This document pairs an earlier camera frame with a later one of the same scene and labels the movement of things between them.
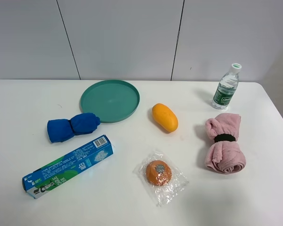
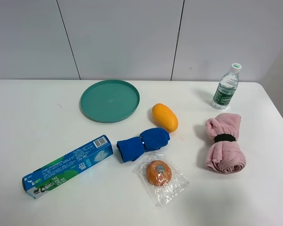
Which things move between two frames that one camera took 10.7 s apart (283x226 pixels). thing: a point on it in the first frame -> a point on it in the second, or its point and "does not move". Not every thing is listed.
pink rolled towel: x=224 y=155 does not move
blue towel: x=62 y=130 -> x=132 y=149
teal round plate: x=112 y=100 does not move
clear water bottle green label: x=226 y=87 does not move
